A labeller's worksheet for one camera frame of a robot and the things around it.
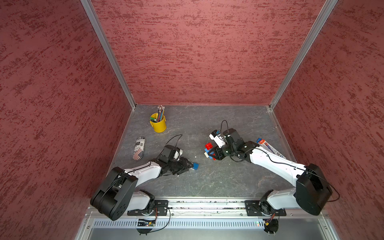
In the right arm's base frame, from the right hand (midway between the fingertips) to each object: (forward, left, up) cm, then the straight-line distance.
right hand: (210, 155), depth 81 cm
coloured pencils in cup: (+31, +31, +6) cm, 44 cm away
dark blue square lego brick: (-3, +9, -8) cm, 12 cm away
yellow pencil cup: (+24, +34, -4) cm, 42 cm away
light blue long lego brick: (+1, +2, +3) cm, 4 cm away
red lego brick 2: (-3, -1, +2) cm, 4 cm away
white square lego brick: (0, +2, 0) cm, 2 cm away
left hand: (-5, +12, -8) cm, 15 cm away
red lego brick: (+4, +1, +4) cm, 6 cm away
